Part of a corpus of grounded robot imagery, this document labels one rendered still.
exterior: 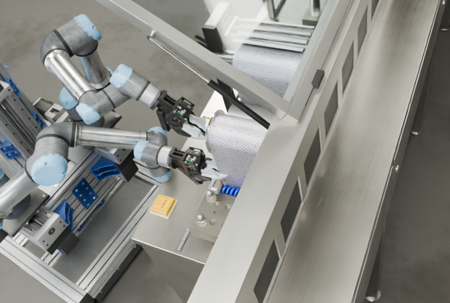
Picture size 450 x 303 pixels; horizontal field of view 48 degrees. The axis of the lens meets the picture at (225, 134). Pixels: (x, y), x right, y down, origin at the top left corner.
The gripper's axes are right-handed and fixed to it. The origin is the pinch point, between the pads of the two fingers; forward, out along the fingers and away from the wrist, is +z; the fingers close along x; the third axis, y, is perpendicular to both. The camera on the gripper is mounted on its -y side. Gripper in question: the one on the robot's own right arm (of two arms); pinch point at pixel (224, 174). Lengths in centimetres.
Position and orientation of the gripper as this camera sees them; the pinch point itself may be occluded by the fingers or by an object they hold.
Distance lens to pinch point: 173.9
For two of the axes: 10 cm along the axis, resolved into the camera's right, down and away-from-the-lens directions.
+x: 4.0, -7.7, 5.1
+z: 9.0, 2.0, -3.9
